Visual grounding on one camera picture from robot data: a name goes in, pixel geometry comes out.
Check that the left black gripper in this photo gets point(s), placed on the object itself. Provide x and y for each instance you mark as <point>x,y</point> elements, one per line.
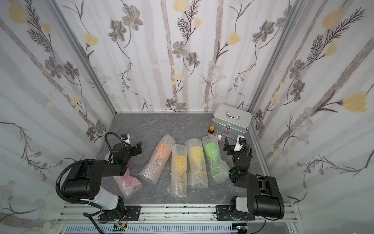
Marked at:
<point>133,149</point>

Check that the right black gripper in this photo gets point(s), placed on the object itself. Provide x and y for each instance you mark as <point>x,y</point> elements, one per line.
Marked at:
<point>232,148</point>

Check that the clear bubble wrap sheet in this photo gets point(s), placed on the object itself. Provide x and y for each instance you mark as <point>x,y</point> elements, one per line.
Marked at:
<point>209,139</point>

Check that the yellow glass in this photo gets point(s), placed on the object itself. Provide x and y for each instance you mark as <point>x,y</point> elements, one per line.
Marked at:
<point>197,173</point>

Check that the green plastic wine glass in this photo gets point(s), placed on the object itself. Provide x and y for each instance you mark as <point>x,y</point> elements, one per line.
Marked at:
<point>218,168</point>

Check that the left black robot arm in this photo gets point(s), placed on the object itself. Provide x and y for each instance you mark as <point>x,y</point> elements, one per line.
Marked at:
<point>80,183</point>

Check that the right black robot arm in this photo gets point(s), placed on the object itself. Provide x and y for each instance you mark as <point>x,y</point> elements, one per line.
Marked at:
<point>263,197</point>

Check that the orange glass in bubble wrap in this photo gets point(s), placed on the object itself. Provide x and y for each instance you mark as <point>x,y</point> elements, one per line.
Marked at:
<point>152,171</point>

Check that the pink glass in bubble wrap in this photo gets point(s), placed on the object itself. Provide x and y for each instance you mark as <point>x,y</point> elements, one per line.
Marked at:
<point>128,185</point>

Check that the amber glass in bubble wrap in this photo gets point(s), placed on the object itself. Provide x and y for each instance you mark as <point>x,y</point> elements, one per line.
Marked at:
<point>178,175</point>

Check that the brown bottle orange cap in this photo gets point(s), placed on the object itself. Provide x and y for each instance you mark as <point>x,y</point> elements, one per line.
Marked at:
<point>211,131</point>

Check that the silver aluminium case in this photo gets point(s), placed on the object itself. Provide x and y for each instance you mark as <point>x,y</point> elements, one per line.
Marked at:
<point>231,122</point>

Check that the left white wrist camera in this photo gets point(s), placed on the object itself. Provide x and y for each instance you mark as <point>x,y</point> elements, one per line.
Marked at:
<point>125,138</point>

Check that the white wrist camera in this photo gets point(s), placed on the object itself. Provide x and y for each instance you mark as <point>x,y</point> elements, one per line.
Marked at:
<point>241,141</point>
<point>125,138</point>

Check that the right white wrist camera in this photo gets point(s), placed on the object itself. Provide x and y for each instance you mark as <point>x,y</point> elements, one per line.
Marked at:
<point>241,141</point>

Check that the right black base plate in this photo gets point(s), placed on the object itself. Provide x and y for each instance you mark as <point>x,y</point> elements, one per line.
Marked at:
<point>225,213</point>

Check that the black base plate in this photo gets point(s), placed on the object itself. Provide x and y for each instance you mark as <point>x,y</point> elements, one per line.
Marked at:
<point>121,214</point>
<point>225,213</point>

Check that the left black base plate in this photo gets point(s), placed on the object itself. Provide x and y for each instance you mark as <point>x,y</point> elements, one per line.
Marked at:
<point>121,214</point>

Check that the white slotted cable duct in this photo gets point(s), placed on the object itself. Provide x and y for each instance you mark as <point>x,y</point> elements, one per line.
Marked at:
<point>184,228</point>

